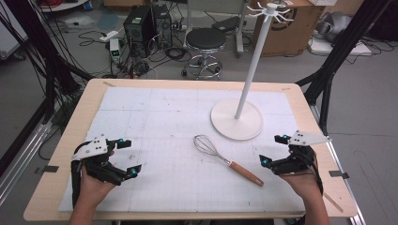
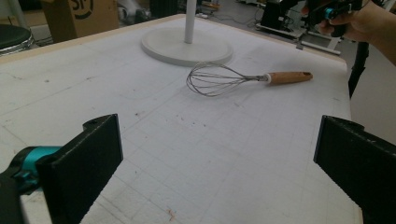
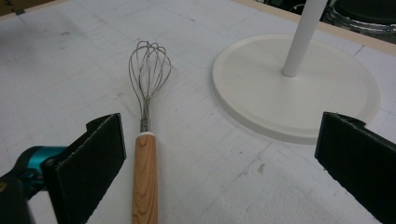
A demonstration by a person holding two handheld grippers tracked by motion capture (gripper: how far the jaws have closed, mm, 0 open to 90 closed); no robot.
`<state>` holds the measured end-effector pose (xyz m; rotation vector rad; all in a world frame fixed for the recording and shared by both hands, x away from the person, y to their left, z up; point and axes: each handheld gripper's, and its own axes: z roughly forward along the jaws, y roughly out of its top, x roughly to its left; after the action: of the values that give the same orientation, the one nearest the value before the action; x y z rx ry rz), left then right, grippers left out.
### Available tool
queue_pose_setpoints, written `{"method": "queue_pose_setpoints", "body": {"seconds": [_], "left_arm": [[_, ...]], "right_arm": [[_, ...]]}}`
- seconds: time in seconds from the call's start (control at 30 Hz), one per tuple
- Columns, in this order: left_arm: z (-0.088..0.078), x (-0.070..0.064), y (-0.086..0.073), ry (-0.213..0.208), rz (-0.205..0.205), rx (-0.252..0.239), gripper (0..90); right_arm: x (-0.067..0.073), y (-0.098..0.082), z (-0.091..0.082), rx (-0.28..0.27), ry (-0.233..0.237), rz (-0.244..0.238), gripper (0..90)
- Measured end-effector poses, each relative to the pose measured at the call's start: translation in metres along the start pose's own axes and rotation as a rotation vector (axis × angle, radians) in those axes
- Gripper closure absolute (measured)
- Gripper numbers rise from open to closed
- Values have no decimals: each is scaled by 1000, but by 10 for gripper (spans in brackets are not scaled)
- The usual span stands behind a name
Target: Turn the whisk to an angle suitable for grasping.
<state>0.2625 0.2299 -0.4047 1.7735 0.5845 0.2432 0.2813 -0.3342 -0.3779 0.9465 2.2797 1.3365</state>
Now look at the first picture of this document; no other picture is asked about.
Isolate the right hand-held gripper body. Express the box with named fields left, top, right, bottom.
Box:
left=270, top=129, right=332, bottom=176

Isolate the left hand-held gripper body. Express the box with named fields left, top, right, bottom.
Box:
left=72, top=135, right=126, bottom=186

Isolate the wire whisk with wooden handle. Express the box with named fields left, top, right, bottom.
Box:
left=192, top=134, right=265, bottom=188

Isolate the white hook stand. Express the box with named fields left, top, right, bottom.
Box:
left=209, top=1, right=295, bottom=142

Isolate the person's right hand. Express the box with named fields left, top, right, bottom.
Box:
left=279, top=155, right=324, bottom=202

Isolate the person's left hand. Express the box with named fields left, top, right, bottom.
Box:
left=76, top=150, right=117, bottom=208

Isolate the black tape strip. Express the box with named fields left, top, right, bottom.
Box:
left=328, top=170, right=350, bottom=180
left=34, top=165, right=60, bottom=175

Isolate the white grid paper mat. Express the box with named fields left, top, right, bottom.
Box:
left=58, top=86, right=306, bottom=214

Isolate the small power supply unit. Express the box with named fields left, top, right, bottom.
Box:
left=109, top=37, right=122, bottom=64

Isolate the cardboard box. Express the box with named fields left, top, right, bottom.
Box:
left=251, top=0, right=327, bottom=58

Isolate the white power strip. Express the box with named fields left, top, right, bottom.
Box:
left=99, top=29, right=120, bottom=43

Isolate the white flat board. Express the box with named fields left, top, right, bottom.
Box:
left=307, top=37, right=374, bottom=57

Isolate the large black computer tower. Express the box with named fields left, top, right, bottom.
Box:
left=123, top=5, right=155, bottom=59

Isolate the grey metal stand leg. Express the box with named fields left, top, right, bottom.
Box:
left=236, top=0, right=249, bottom=59

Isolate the slim black computer tower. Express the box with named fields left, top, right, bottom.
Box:
left=151, top=4, right=174, bottom=50

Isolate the grey plastic device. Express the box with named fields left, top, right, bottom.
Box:
left=314, top=11, right=354, bottom=43

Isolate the black round stool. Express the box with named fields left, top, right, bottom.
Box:
left=180, top=27, right=227, bottom=82

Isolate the flat black case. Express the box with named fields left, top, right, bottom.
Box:
left=211, top=15, right=242, bottom=34

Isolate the round white table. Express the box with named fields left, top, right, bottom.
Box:
left=38, top=0, right=91, bottom=14

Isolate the black strap cable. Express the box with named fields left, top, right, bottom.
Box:
left=70, top=158, right=84, bottom=209

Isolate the aluminium rail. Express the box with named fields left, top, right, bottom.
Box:
left=0, top=120, right=54, bottom=205
left=309, top=103, right=366, bottom=225

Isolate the coiled black cable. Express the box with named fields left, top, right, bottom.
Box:
left=164, top=46, right=190, bottom=63

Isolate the black metal frame stand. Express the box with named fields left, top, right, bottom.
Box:
left=0, top=0, right=95, bottom=177
left=295, top=0, right=394, bottom=136

